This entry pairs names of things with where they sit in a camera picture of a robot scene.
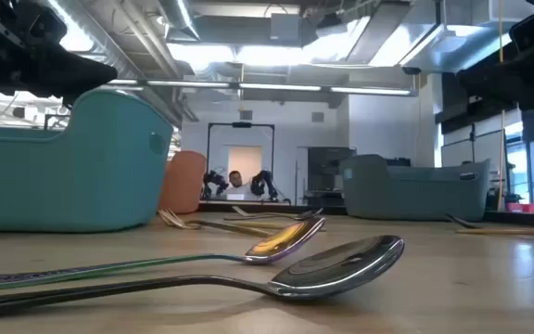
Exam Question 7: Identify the teal plastic bin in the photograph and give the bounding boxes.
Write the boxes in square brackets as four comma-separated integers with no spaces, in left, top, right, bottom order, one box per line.
[0,88,174,233]

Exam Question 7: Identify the black spoon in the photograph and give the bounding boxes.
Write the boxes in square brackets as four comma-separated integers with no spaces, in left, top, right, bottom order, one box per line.
[443,212,484,230]
[0,234,406,321]

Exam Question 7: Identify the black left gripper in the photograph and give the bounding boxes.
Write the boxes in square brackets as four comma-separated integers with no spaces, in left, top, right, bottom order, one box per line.
[0,0,119,108]

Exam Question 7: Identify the grey ceiling unit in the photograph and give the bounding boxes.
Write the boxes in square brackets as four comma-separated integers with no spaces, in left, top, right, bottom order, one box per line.
[270,12,303,47]

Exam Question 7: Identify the black background gantry frame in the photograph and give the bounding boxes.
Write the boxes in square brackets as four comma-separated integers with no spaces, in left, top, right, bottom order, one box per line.
[205,122,276,201]

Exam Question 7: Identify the rectangular silver air duct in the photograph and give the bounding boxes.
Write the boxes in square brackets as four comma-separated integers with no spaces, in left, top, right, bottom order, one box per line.
[345,0,514,75]

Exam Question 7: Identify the grey-blue plastic bin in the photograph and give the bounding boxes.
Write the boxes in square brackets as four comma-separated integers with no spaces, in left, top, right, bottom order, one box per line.
[339,154,491,223]

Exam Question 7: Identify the dark cabinet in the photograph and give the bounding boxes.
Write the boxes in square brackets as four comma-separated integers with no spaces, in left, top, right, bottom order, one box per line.
[307,147,357,207]

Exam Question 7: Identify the long ceiling light strip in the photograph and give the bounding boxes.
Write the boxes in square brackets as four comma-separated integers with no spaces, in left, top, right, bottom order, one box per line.
[99,78,419,97]

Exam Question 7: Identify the iridescent rainbow spoon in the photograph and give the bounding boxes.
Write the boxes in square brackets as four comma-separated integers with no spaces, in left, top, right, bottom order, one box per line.
[0,216,327,293]

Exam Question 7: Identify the orange plastic bin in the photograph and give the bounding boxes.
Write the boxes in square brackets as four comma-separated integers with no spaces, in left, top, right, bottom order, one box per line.
[158,149,208,214]

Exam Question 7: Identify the person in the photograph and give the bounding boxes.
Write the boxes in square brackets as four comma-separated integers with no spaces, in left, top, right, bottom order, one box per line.
[223,170,255,201]

